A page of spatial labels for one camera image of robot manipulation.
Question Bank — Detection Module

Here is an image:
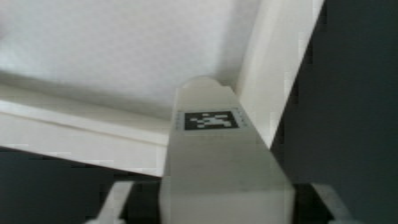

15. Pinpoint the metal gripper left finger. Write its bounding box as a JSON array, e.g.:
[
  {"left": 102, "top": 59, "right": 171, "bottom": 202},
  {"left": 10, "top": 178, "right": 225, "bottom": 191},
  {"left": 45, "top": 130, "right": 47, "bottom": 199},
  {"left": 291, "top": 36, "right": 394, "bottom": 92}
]
[{"left": 81, "top": 179, "right": 161, "bottom": 224}]

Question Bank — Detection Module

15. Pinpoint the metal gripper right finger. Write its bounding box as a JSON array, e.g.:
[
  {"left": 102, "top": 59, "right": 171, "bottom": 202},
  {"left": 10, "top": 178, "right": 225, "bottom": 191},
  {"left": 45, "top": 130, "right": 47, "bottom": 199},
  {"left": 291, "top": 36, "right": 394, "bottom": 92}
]
[{"left": 291, "top": 183, "right": 362, "bottom": 224}]

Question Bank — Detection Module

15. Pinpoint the white desk leg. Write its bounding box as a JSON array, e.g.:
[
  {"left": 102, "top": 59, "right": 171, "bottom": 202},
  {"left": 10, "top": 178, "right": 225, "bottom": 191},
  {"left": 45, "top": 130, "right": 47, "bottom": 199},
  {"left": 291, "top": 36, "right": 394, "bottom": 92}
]
[{"left": 159, "top": 77, "right": 294, "bottom": 224}]

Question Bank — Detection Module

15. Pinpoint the white desk top tray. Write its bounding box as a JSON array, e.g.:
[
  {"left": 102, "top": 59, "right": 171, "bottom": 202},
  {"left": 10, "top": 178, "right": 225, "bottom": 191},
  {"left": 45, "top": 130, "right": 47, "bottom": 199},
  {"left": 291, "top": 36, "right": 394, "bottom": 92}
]
[{"left": 0, "top": 0, "right": 326, "bottom": 175}]

